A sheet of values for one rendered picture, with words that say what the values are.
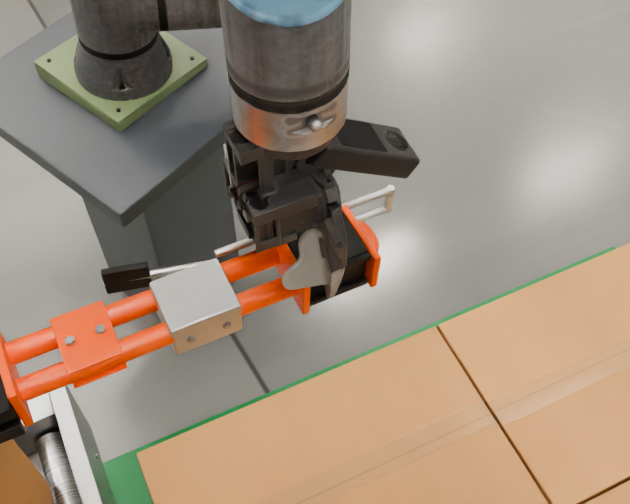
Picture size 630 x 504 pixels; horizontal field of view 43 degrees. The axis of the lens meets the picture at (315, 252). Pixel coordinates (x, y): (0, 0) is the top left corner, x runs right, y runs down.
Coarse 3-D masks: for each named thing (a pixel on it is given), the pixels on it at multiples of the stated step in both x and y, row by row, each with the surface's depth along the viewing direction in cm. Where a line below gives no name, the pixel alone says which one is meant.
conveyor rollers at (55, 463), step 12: (36, 444) 139; (48, 444) 138; (60, 444) 138; (48, 456) 137; (60, 456) 137; (48, 468) 136; (60, 468) 135; (48, 480) 135; (60, 480) 134; (72, 480) 135; (60, 492) 133; (72, 492) 133
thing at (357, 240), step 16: (352, 224) 79; (352, 240) 78; (368, 240) 78; (288, 256) 77; (352, 256) 77; (368, 256) 77; (352, 272) 79; (368, 272) 80; (304, 288) 75; (320, 288) 79; (352, 288) 80; (304, 304) 77
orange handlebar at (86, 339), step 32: (256, 256) 78; (256, 288) 76; (64, 320) 73; (96, 320) 73; (128, 320) 75; (32, 352) 72; (64, 352) 71; (96, 352) 71; (128, 352) 72; (32, 384) 70; (64, 384) 71
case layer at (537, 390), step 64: (448, 320) 153; (512, 320) 153; (576, 320) 153; (320, 384) 145; (384, 384) 145; (448, 384) 145; (512, 384) 145; (576, 384) 145; (192, 448) 138; (256, 448) 138; (320, 448) 138; (384, 448) 138; (448, 448) 138; (512, 448) 138; (576, 448) 138
